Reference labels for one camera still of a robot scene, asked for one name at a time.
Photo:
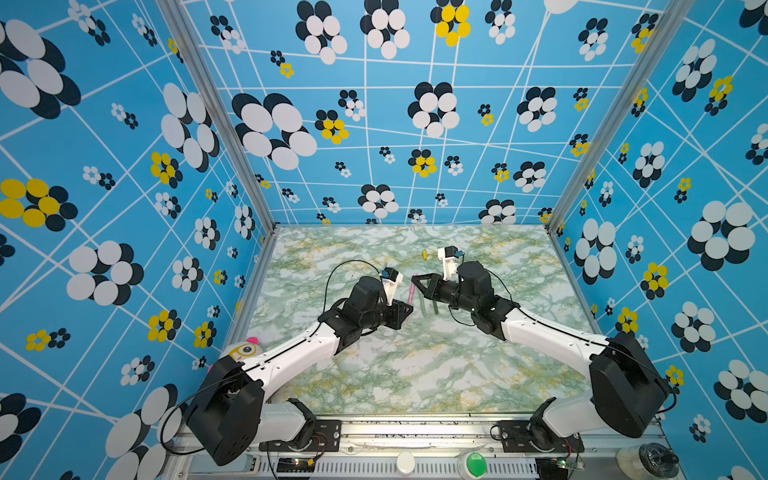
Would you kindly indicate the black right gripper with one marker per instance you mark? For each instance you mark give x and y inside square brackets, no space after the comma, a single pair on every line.
[434,287]

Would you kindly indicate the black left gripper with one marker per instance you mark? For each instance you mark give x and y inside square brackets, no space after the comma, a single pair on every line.
[396,309]

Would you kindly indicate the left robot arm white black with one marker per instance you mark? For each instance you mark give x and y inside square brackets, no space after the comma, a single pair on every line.
[232,409]

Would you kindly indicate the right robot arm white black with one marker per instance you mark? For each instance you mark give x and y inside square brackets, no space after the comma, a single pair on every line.
[626,390]

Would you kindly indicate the white round button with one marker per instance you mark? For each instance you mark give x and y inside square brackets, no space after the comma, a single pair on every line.
[405,463]

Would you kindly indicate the plush toy with glasses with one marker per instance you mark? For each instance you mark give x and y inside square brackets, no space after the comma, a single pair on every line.
[240,349]

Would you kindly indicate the green push button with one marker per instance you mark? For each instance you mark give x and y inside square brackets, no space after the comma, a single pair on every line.
[472,466]

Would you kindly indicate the tape roll spool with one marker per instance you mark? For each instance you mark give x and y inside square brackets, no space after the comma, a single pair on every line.
[649,461]

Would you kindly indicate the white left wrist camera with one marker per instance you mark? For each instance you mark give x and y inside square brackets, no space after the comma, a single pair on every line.
[391,279]

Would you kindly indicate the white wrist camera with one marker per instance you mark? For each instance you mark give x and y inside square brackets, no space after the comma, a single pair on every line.
[450,258]
[391,279]

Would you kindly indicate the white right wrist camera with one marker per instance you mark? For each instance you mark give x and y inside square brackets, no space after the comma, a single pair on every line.
[450,258]

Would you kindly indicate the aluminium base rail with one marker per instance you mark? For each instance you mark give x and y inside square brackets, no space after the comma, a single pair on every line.
[366,447]

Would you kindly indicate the aluminium corner post left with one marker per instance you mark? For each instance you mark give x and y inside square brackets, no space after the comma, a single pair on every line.
[181,30]

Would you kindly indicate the aluminium corner post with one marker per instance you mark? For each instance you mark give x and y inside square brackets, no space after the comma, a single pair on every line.
[671,19]
[181,30]

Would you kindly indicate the aluminium corner post right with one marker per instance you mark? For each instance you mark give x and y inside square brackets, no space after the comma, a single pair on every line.
[671,19]

